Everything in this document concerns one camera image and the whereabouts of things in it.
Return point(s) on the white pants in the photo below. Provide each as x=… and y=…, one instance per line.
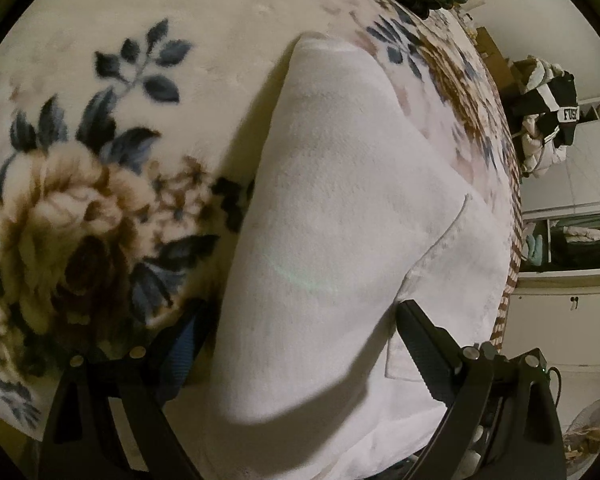
x=340, y=220

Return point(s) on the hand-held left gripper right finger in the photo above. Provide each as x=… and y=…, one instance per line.
x=425, y=345

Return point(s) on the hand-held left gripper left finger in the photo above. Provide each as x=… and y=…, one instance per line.
x=185, y=355

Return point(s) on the brown plaid bed sheet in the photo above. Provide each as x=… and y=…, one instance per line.
x=512, y=270

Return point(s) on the white wardrobe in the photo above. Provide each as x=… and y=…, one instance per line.
x=580, y=185

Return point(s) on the teal folded cloth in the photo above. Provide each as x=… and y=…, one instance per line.
x=532, y=252

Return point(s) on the large cardboard box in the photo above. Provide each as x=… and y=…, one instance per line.
x=495, y=57

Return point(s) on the black and white jacket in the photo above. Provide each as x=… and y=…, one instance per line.
x=555, y=105

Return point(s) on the floral fleece blanket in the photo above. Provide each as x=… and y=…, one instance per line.
x=130, y=110

